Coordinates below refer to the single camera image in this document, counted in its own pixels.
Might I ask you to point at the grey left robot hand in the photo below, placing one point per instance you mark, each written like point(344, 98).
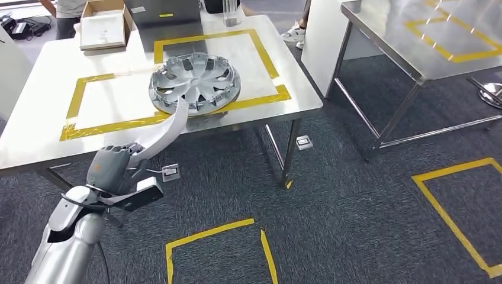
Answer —
point(108, 170)

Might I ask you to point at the white curved shell part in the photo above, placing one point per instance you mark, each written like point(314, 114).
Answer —
point(168, 133)

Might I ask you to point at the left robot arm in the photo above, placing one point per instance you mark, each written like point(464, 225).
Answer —
point(66, 255)

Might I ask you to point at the steel workbench two tape squares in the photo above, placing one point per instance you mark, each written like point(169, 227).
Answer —
point(39, 98)

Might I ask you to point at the silver floor outlet plate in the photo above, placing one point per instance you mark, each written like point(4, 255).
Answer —
point(304, 142)
point(171, 172)

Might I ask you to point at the silver wheel hubcap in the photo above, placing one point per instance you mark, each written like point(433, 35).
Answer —
point(196, 84)

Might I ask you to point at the white board panel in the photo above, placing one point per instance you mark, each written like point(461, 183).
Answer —
point(11, 70)

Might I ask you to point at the white flat foam sheet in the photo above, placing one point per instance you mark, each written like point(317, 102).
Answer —
point(102, 31)

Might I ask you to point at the person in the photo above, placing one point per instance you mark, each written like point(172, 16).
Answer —
point(294, 35)
point(66, 27)

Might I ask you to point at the open cardboard box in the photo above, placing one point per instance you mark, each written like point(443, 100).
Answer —
point(88, 8)

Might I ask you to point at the black power brick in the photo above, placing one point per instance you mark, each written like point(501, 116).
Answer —
point(19, 30)

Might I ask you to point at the small yellow tape strip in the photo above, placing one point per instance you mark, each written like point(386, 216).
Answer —
point(289, 184)

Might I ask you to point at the black box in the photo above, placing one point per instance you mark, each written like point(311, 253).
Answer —
point(213, 6)

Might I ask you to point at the clear plastic container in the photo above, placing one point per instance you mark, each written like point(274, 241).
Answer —
point(230, 15)

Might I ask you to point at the white panel cabinet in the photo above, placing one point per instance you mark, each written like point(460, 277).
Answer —
point(317, 47)

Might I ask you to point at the chrome round floor base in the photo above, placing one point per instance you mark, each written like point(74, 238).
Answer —
point(494, 95)

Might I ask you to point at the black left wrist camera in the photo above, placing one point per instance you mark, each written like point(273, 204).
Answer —
point(145, 196)

